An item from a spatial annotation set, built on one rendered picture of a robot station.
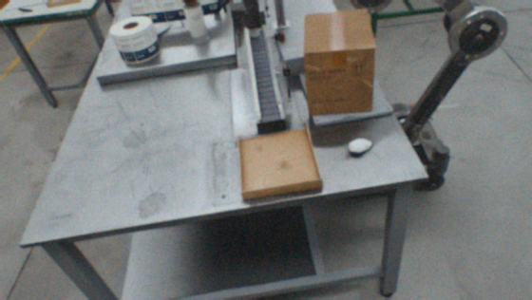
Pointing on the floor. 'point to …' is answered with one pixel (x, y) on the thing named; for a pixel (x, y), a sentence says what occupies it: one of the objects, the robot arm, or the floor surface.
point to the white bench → (11, 19)
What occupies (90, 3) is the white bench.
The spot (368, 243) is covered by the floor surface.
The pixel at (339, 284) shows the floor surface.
